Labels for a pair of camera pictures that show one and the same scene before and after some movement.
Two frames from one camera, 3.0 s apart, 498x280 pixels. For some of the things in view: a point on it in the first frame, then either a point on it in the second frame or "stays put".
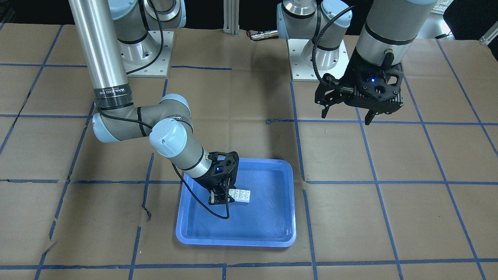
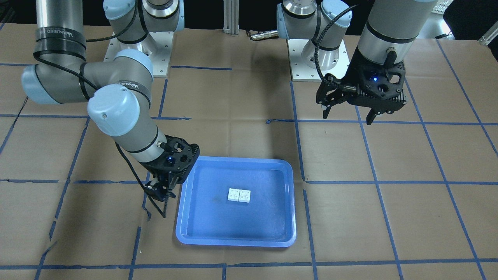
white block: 234,193 stays put
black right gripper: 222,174 -> 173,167
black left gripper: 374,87 stays put
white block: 244,196 stays put
